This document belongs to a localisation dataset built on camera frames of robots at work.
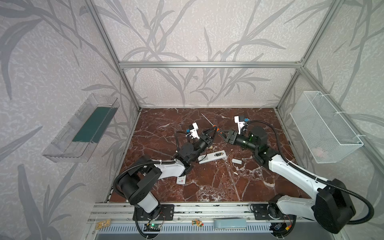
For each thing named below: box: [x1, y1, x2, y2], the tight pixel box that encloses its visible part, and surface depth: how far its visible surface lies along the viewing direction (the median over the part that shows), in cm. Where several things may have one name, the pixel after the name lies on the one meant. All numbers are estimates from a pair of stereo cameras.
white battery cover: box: [231, 158, 243, 165], surface depth 95 cm
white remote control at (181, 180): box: [176, 175, 187, 185], surface depth 84 cm
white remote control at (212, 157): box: [197, 150, 227, 165], surface depth 95 cm
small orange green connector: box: [192, 219, 204, 227], surface depth 72 cm
